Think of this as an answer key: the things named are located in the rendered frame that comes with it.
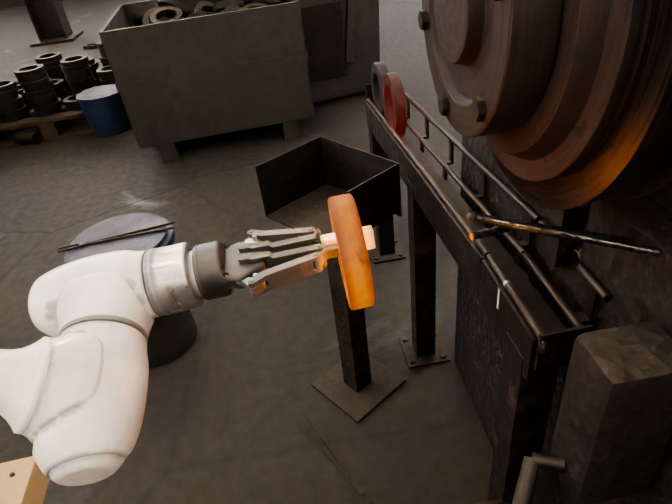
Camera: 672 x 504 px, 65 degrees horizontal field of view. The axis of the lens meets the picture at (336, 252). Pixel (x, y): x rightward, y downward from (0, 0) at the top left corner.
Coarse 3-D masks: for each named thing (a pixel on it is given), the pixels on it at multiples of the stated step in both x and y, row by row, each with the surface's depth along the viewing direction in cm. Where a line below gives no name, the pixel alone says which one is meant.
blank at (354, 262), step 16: (336, 208) 66; (352, 208) 66; (336, 224) 64; (352, 224) 64; (352, 240) 64; (352, 256) 63; (352, 272) 64; (368, 272) 64; (352, 288) 65; (368, 288) 65; (352, 304) 67; (368, 304) 68
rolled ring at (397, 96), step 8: (392, 72) 152; (384, 80) 155; (392, 80) 148; (400, 80) 148; (384, 88) 158; (392, 88) 147; (400, 88) 147; (384, 96) 160; (392, 96) 148; (400, 96) 147; (384, 104) 162; (392, 104) 162; (400, 104) 147; (384, 112) 164; (392, 112) 162; (400, 112) 148; (392, 120) 161; (400, 120) 149; (400, 128) 151
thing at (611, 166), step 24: (648, 48) 40; (648, 72) 41; (648, 96) 41; (624, 120) 45; (648, 120) 42; (624, 144) 45; (648, 144) 43; (504, 168) 72; (600, 168) 49; (624, 168) 46; (648, 168) 49; (528, 192) 66; (552, 192) 60; (576, 192) 54; (600, 192) 50
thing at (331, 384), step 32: (288, 160) 127; (320, 160) 134; (352, 160) 126; (384, 160) 117; (288, 192) 131; (320, 192) 135; (352, 192) 108; (384, 192) 115; (288, 224) 123; (320, 224) 120; (352, 320) 138; (352, 352) 144; (320, 384) 158; (352, 384) 154; (384, 384) 156; (352, 416) 148
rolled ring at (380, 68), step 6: (372, 66) 171; (378, 66) 165; (384, 66) 164; (372, 72) 173; (378, 72) 163; (384, 72) 163; (372, 78) 175; (378, 78) 164; (372, 84) 177; (378, 84) 176; (372, 90) 179; (378, 90) 177; (378, 96) 178; (378, 102) 178; (378, 108) 176
